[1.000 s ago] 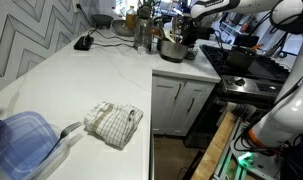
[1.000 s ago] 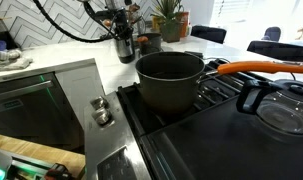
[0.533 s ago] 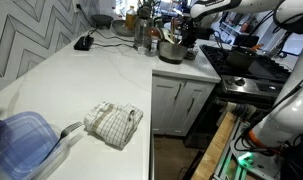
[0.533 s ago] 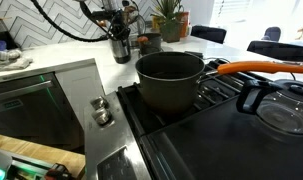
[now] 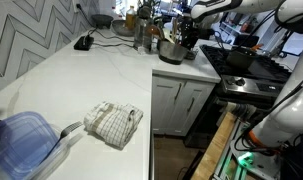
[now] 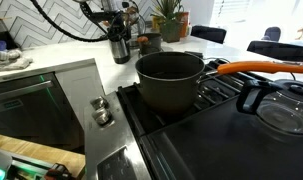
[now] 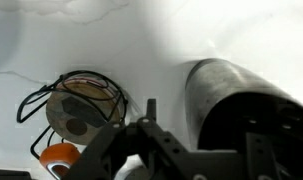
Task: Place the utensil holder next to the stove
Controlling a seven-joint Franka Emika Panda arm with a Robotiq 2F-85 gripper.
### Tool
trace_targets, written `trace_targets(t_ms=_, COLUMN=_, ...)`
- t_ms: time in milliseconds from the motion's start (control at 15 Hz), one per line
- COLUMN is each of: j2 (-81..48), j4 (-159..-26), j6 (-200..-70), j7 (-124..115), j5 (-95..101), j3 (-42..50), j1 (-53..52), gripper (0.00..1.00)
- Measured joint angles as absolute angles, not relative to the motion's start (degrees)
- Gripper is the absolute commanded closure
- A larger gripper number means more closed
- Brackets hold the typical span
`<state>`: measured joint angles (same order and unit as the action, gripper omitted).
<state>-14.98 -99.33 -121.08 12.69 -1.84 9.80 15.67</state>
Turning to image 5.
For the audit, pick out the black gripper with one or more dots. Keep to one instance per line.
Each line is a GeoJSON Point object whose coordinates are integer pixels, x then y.
{"type": "Point", "coordinates": [194, 31]}

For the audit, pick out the metal utensil holder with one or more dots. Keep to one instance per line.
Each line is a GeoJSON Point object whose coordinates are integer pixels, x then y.
{"type": "Point", "coordinates": [172, 53]}

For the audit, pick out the glass electric kettle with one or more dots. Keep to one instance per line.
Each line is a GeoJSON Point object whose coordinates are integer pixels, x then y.
{"type": "Point", "coordinates": [143, 33]}

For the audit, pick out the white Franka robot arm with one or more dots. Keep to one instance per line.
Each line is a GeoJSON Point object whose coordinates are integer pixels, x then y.
{"type": "Point", "coordinates": [291, 110]}

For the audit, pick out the steel stove knob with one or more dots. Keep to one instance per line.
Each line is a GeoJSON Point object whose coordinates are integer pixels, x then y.
{"type": "Point", "coordinates": [241, 81]}
{"type": "Point", "coordinates": [230, 81]}

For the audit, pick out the steel gas stove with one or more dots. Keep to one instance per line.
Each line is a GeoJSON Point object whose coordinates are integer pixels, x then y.
{"type": "Point", "coordinates": [244, 83]}

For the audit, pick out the yellow oil bottle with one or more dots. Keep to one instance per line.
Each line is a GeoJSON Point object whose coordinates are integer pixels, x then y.
{"type": "Point", "coordinates": [131, 18]}

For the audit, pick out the clear glass bowl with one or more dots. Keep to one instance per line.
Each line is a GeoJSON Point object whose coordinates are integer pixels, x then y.
{"type": "Point", "coordinates": [122, 29]}

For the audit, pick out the white kitchen cabinet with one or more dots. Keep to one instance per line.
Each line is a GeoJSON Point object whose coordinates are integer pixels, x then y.
{"type": "Point", "coordinates": [171, 110]}

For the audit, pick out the striped hanging cloth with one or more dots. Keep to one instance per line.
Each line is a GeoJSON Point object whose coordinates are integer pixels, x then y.
{"type": "Point", "coordinates": [241, 110]}

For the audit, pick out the black stone bowl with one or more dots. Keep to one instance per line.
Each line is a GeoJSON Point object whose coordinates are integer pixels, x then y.
{"type": "Point", "coordinates": [102, 20]}

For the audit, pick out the black charger box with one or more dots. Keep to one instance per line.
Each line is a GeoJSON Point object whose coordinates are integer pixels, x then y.
{"type": "Point", "coordinates": [83, 43]}

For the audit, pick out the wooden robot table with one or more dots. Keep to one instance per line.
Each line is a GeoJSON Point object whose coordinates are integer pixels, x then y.
{"type": "Point", "coordinates": [214, 150]}

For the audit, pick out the checkered dish towel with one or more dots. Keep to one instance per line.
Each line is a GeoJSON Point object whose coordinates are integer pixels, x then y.
{"type": "Point", "coordinates": [114, 124]}

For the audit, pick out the metal fork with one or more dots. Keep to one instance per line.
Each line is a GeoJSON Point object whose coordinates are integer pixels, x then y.
{"type": "Point", "coordinates": [69, 128]}

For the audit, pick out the blue plastic container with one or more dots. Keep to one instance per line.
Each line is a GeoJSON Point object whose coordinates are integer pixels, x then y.
{"type": "Point", "coordinates": [21, 146]}

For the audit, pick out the white wall outlet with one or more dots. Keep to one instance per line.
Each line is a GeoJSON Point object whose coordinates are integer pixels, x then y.
{"type": "Point", "coordinates": [76, 6]}

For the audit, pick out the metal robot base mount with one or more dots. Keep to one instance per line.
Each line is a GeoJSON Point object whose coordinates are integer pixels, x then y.
{"type": "Point", "coordinates": [244, 158]}

